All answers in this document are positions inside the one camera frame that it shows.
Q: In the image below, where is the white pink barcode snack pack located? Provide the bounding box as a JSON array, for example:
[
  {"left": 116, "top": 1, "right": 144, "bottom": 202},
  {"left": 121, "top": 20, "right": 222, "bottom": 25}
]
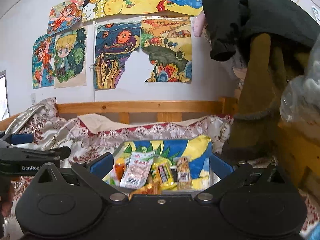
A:
[{"left": 119, "top": 150, "right": 156, "bottom": 189}]

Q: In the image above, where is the gold foil snack bag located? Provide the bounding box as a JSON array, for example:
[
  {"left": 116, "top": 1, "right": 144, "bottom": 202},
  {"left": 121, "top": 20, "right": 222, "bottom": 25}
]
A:
[{"left": 129, "top": 183, "right": 162, "bottom": 200}]

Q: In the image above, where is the yellow snack packet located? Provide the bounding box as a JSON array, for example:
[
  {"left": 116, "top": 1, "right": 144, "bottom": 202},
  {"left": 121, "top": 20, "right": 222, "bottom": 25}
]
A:
[{"left": 151, "top": 157, "right": 177, "bottom": 190}]

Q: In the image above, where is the white green orange snack pack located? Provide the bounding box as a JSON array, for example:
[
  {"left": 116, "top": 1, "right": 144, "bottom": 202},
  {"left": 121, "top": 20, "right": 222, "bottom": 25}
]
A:
[{"left": 110, "top": 158, "right": 129, "bottom": 186}]

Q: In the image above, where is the person's left hand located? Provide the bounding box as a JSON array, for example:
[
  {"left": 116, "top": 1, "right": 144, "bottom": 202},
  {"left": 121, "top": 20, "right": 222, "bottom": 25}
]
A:
[{"left": 1, "top": 177, "right": 15, "bottom": 217}]

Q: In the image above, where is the floral satin bed cover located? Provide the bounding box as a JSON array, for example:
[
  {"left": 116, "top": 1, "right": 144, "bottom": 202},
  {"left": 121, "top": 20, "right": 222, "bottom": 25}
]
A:
[{"left": 1, "top": 98, "right": 319, "bottom": 239}]

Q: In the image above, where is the grey tray with drawing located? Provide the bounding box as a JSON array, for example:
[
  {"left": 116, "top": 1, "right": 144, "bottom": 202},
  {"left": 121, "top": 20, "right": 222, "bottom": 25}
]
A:
[{"left": 103, "top": 135, "right": 221, "bottom": 194}]

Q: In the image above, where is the beige pillow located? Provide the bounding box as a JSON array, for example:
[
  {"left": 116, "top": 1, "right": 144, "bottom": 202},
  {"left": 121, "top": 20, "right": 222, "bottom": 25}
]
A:
[{"left": 78, "top": 113, "right": 206, "bottom": 134}]

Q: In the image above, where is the nut bar snack pack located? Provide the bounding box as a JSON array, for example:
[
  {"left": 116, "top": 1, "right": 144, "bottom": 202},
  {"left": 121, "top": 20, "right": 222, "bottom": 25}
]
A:
[{"left": 176, "top": 157, "right": 192, "bottom": 190}]

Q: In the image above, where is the wooden side crate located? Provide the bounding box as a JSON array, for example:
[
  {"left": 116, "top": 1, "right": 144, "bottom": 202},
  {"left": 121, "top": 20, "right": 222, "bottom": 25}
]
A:
[{"left": 273, "top": 121, "right": 319, "bottom": 199}]

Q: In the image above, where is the clear plastic bag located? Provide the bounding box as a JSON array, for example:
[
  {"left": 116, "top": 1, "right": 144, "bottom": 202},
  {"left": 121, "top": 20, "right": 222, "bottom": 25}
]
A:
[{"left": 279, "top": 40, "right": 320, "bottom": 131}]

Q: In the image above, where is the black garment hanging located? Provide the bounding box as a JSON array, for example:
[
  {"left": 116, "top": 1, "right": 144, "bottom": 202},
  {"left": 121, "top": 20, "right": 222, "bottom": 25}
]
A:
[{"left": 202, "top": 0, "right": 319, "bottom": 60}]

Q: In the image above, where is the mermaid drawing on wall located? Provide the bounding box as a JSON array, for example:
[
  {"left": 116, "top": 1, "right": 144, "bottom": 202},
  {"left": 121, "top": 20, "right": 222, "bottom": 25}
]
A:
[{"left": 32, "top": 35, "right": 55, "bottom": 89}]

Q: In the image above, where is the blond boy drawing on wall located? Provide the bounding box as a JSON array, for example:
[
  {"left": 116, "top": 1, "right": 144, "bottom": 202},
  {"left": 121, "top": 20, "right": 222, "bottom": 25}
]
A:
[{"left": 53, "top": 27, "right": 87, "bottom": 88}]

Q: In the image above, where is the red-haired girl drawing on wall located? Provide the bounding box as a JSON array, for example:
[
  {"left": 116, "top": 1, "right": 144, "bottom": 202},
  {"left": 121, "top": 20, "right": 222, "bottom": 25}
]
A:
[{"left": 47, "top": 0, "right": 85, "bottom": 36}]

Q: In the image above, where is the swirly night drawing on wall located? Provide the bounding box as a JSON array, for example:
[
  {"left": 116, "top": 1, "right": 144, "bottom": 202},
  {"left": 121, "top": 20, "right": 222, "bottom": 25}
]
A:
[{"left": 94, "top": 21, "right": 141, "bottom": 90}]

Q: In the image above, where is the landscape drawing on wall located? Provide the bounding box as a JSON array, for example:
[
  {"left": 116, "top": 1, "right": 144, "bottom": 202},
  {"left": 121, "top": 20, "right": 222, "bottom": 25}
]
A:
[{"left": 140, "top": 16, "right": 192, "bottom": 83}]

